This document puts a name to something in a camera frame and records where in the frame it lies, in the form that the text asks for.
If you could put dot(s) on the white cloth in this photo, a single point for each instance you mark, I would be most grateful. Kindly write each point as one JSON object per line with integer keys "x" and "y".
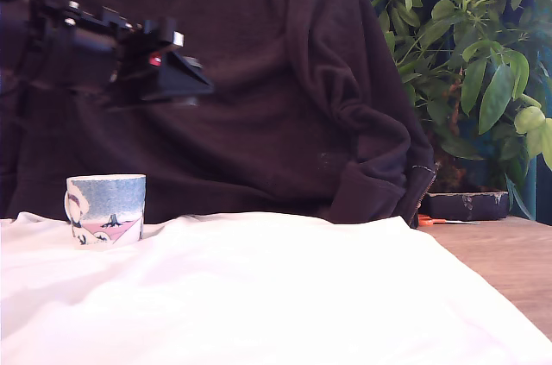
{"x": 259, "y": 296}

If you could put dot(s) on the dark brown sweater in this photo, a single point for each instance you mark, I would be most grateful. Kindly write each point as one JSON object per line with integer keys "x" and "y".
{"x": 259, "y": 102}

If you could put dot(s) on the green leafy plant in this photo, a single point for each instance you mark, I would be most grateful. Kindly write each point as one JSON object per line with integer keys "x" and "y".
{"x": 474, "y": 58}

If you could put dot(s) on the dark planter box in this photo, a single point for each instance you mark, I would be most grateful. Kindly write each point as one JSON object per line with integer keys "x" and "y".
{"x": 466, "y": 206}

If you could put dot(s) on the blue scenic coffee cup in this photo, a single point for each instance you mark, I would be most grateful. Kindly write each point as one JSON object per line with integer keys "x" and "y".
{"x": 105, "y": 205}

